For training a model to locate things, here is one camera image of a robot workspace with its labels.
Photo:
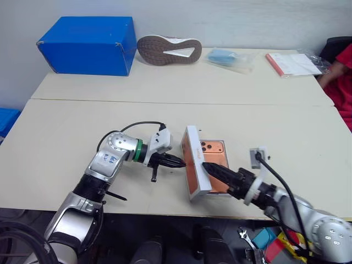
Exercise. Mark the plastic bag with blue cloth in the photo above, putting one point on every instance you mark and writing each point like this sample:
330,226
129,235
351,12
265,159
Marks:
222,57

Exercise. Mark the person in red clothing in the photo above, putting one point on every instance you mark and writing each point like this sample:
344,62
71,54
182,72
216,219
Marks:
342,90

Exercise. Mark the dark rounded shape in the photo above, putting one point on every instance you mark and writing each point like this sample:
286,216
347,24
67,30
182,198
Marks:
148,250
214,247

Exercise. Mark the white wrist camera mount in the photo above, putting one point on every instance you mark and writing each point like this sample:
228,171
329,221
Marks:
162,140
254,187

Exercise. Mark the blue plastic crate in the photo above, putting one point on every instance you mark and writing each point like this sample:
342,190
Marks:
8,121

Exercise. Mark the silver wrench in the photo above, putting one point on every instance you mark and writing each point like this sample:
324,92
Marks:
246,236

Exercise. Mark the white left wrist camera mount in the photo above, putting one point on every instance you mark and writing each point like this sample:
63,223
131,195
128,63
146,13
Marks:
162,140

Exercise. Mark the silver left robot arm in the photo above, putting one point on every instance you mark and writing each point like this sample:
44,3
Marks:
104,165

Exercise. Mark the orange smartphone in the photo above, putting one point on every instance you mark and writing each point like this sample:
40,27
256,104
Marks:
215,154

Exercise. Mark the sneaker with brown sole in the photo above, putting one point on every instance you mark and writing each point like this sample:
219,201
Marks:
159,50

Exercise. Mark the white phone box lid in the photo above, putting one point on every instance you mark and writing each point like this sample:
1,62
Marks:
196,176

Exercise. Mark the clear plastic bag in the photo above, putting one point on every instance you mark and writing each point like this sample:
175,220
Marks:
319,61

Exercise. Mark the person's bare forearm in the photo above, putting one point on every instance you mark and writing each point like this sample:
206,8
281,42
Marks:
331,74

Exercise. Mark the orange phone in box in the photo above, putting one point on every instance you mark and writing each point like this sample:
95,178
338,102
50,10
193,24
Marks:
223,141

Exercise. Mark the black chair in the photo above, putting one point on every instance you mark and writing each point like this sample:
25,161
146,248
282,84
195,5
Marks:
334,45

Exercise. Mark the red block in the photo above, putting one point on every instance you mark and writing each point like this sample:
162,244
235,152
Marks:
275,250

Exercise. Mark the teal block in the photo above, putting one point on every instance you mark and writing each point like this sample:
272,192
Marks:
264,237

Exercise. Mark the red and white booklet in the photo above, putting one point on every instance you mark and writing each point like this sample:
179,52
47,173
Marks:
294,64

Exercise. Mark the blue cardboard shoe box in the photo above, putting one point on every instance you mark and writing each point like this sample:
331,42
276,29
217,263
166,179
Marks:
88,46

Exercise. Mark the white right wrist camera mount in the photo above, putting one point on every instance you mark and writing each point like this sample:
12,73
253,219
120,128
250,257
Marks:
254,187

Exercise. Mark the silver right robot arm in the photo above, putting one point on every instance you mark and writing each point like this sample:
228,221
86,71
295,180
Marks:
316,222

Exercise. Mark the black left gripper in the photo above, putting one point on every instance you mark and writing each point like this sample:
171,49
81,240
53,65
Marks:
158,160

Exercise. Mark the yellow block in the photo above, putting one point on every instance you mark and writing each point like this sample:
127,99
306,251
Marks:
291,248

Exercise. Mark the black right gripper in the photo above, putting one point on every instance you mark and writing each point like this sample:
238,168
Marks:
240,184

